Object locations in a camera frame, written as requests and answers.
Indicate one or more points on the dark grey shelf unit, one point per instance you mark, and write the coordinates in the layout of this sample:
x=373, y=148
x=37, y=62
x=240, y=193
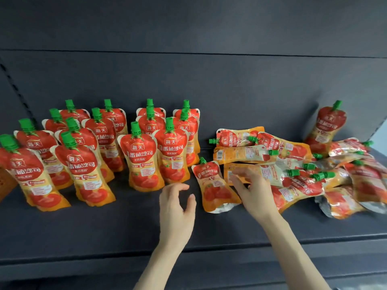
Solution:
x=193, y=72

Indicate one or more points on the pile of loose sauce pouches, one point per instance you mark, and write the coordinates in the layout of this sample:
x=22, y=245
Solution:
x=299, y=178

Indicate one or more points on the group of upright sauce pouches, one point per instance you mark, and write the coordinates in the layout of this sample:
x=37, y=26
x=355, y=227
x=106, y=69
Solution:
x=87, y=160

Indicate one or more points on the person's right forearm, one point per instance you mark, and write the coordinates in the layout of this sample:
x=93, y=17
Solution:
x=296, y=253

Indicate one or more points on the person's left thumb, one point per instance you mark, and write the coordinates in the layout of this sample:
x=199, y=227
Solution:
x=191, y=203

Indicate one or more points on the person's left hand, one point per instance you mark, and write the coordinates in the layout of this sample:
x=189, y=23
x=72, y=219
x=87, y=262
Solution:
x=174, y=220

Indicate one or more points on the person's right thumb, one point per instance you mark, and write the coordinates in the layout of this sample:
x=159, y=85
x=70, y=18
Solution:
x=238, y=187

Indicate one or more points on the person's right hand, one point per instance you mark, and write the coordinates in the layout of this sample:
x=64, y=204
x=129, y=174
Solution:
x=257, y=199

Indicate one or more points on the person's left forearm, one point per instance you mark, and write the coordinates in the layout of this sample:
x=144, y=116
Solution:
x=157, y=265

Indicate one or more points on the orange-brown carton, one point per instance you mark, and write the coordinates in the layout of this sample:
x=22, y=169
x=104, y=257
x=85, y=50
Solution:
x=6, y=184

